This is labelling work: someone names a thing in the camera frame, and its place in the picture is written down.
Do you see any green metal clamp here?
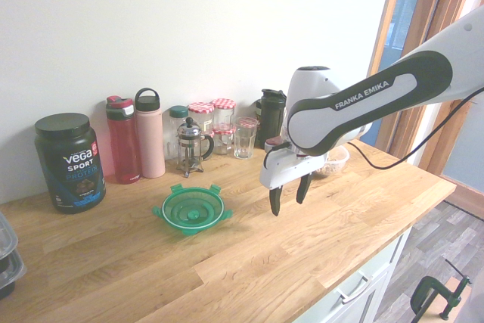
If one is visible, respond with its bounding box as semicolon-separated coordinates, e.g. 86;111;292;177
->
410;259;473;320

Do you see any pink water bottle black cap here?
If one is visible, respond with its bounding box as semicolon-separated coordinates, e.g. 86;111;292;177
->
134;87;166;179

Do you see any wooden door frame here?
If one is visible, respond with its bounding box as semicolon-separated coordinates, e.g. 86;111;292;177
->
366;0;484;222

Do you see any red water bottle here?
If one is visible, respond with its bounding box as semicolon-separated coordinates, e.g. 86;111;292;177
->
105;95;143;185

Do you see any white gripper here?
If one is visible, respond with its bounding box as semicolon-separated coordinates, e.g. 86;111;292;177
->
259;144;329;217

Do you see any clear plastic food container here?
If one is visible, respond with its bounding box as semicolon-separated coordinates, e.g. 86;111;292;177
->
315;144;351;179

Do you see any pale green cabinet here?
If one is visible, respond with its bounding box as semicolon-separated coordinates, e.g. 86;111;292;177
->
298;224;413;323

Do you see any black shaker bottle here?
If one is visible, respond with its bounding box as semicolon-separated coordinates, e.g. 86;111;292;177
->
253;89;287;150

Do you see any clear jar green lid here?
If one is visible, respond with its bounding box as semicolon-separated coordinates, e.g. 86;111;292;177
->
168;105;189;160

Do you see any green round container lid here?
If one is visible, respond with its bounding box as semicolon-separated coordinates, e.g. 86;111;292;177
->
152;183;233;236

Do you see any black Vega protein tub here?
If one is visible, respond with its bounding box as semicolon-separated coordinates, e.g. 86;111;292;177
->
33;112;107;215

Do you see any clear plastic tray container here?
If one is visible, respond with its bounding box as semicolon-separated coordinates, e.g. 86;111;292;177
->
0;211;19;259
0;249;28;300

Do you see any tall jar red checkered lid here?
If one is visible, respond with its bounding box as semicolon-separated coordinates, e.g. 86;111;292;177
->
188;101;216;157
210;98;236;131

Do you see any glass French press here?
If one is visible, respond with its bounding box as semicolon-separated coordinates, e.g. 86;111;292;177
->
175;116;216;179

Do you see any clear drinking glass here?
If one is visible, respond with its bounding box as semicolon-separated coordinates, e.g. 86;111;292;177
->
233;117;260;160

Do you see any metal drawer handle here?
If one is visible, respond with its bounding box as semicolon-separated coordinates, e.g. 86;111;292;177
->
335;273;370;303

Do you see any black cable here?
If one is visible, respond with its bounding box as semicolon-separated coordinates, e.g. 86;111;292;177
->
346;87;484;169

